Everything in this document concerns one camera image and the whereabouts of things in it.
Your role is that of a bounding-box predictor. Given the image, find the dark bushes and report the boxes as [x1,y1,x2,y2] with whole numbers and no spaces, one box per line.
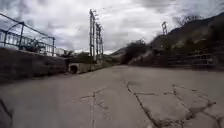
[120,39,148,65]

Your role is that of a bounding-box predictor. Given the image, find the concrete culvert with round opening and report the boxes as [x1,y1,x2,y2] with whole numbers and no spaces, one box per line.
[67,61,109,75]

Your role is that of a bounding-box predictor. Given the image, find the row of utility poles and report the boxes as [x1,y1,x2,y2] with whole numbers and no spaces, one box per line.
[88,8,105,62]

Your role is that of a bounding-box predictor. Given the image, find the cracked grey concrete road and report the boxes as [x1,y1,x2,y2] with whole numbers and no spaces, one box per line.
[0,64,224,128]

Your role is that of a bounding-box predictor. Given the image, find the lone utility pole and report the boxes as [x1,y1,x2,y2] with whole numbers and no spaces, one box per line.
[161,20,169,36]

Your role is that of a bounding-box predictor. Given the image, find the roadside guardrail fence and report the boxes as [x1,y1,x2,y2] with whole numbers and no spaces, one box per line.
[166,48,224,70]

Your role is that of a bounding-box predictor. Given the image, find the dark hillside with vegetation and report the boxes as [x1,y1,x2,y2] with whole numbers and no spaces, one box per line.
[109,11,224,68]

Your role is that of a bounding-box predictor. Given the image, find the blue metal railing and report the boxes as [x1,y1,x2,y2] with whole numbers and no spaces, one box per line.
[0,12,56,57]

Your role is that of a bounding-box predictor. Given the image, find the overhead wires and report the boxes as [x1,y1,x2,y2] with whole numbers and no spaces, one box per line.
[93,3,161,21]

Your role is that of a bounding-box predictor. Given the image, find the dark concrete retaining wall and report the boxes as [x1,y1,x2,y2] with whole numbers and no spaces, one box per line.
[0,46,69,84]

